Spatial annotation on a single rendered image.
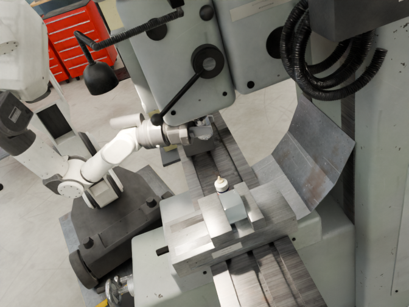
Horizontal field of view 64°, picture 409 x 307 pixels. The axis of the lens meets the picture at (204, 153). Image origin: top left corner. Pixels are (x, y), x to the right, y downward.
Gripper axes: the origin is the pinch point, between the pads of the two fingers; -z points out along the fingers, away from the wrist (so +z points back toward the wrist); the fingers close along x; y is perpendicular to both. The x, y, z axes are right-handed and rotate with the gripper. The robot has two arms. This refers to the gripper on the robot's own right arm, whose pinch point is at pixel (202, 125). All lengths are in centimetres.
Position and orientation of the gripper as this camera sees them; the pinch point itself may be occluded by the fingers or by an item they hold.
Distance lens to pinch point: 93.2
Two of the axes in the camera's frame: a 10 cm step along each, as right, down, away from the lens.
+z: -9.6, 1.4, 2.4
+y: 2.6, 7.6, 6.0
